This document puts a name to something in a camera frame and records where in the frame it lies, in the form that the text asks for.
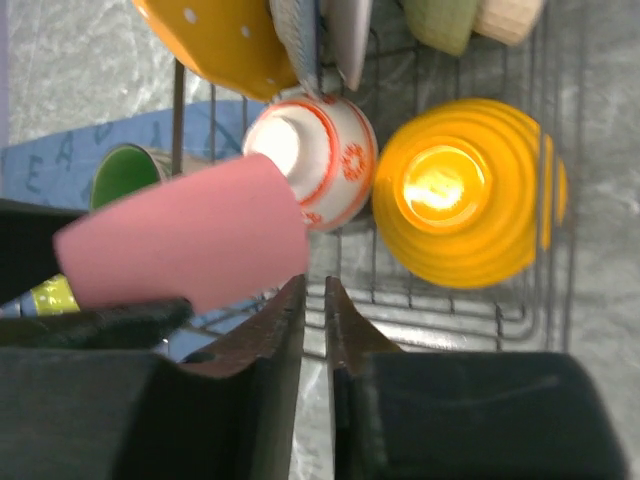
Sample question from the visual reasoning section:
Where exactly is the teal rim white plate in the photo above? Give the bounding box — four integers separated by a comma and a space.
325, 0, 373, 91

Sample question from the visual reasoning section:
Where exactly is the blue letter-print cloth mat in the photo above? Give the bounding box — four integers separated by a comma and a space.
1, 100, 264, 208

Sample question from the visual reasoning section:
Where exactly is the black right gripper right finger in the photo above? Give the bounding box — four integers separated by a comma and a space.
325, 277, 629, 479

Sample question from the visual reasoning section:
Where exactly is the green square panda dish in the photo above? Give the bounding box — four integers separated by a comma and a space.
402, 0, 479, 57

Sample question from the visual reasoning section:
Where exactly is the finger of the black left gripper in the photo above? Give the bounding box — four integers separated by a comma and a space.
0, 198, 87, 305
1, 299, 193, 350

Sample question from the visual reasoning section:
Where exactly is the red white patterned dish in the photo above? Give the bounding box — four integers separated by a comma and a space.
242, 95, 378, 232

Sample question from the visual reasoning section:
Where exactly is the green-inside floral mug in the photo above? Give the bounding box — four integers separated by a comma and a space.
89, 143, 173, 210

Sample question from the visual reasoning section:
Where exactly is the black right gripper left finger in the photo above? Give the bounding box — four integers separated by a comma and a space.
1, 275, 306, 479

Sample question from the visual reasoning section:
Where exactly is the pink plastic cup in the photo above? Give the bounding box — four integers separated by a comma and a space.
53, 154, 309, 314

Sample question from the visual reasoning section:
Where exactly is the green polka dot plate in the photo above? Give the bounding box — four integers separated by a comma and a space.
31, 275, 79, 315

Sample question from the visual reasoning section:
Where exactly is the black wire dish rack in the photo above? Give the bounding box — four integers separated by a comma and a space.
169, 0, 586, 354

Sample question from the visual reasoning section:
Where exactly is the blue floral plate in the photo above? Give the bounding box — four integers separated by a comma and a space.
269, 0, 321, 98

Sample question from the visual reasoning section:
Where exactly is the orange polka dot plate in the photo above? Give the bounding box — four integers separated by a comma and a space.
134, 0, 298, 102

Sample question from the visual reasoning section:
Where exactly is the cream square cartoon dish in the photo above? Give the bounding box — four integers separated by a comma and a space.
473, 0, 545, 46

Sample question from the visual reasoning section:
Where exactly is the orange bowl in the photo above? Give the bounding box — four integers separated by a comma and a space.
373, 98, 569, 289

